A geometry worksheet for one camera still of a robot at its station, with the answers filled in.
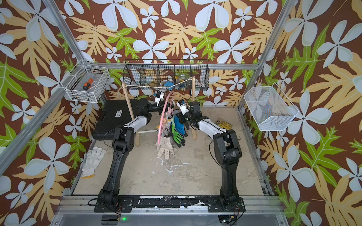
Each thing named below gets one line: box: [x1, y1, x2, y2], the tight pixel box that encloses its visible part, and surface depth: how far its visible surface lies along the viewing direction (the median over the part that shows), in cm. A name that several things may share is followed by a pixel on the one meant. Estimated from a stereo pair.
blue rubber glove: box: [173, 115, 186, 136], surface depth 98 cm
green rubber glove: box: [170, 122, 186, 148], surface depth 97 cm
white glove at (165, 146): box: [155, 136, 175, 160], surface depth 93 cm
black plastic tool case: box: [92, 98, 139, 141], surface depth 103 cm
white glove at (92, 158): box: [80, 146, 107, 179], surface depth 92 cm
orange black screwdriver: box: [82, 78, 94, 91], surface depth 82 cm
